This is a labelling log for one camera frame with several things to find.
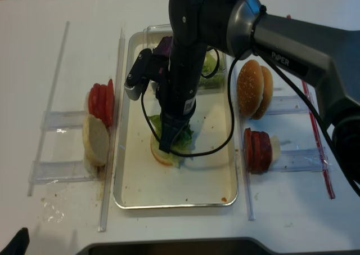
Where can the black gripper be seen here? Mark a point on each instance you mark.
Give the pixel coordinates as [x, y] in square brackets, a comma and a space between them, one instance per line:
[171, 126]

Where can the green lettuce leaf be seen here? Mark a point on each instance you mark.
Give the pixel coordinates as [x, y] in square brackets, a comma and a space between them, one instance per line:
[180, 147]

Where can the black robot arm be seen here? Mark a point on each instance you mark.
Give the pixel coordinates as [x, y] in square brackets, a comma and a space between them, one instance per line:
[324, 57]

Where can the green lettuce in container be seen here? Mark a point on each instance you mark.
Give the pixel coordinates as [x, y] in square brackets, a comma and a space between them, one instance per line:
[209, 65]

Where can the meat patty slices stack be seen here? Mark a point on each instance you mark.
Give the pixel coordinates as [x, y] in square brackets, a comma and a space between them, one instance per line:
[258, 151]

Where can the tomato slices left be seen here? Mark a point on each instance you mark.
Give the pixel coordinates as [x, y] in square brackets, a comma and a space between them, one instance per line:
[101, 102]

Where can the white cheese slice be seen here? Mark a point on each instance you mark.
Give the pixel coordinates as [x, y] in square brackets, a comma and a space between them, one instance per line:
[275, 147]

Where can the bottom bun on tray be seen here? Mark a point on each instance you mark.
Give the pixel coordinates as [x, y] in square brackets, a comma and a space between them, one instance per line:
[162, 157]

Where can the metal baking tray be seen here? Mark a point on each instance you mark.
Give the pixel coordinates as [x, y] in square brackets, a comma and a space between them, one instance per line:
[209, 180]

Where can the clear plastic container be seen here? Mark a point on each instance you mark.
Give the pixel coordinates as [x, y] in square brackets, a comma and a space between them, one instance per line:
[152, 36]

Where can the purple cabbage leaf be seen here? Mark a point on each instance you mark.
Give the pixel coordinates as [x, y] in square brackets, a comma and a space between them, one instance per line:
[164, 47]

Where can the white bun slice left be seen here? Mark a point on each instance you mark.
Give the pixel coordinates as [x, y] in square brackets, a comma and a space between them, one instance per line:
[95, 140]

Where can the front sesame bun top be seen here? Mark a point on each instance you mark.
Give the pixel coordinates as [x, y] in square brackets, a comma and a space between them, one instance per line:
[250, 87]

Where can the rear bun top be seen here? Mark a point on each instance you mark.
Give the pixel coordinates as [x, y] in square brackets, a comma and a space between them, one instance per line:
[267, 94]

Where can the clear holder upper right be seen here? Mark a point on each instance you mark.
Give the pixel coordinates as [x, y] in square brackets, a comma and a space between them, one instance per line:
[286, 102]

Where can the clear holder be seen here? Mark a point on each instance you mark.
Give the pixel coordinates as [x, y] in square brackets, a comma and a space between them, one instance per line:
[60, 172]
[286, 102]
[54, 120]
[289, 159]

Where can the clear holder upper left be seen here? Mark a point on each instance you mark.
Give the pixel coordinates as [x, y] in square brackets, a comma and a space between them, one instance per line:
[54, 120]

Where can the dark table edge panel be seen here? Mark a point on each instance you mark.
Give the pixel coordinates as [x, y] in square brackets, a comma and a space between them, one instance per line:
[233, 245]

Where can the clear holder lower left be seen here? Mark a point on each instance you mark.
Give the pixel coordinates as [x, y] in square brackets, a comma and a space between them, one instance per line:
[60, 172]

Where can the clear holder lower right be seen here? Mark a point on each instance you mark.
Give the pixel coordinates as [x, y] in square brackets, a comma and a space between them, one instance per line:
[289, 159]

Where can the red plastic strip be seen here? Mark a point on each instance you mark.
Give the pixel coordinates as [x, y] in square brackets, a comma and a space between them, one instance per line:
[317, 142]

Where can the black object bottom left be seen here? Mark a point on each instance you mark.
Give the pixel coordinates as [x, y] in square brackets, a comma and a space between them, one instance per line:
[19, 243]

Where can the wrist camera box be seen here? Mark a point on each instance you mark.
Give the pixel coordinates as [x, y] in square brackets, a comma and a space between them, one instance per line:
[147, 67]

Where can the clear rail right of tray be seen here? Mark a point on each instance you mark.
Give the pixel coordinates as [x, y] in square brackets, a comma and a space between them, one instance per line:
[238, 134]

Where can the clear rail of tray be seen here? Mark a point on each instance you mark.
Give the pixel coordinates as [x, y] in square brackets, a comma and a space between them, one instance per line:
[106, 194]
[238, 134]

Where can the clear rail left of tray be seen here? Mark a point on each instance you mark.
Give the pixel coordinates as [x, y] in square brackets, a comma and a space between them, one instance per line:
[106, 194]

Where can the clear rail far left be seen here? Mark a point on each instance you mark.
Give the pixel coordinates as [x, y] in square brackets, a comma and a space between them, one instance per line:
[38, 155]

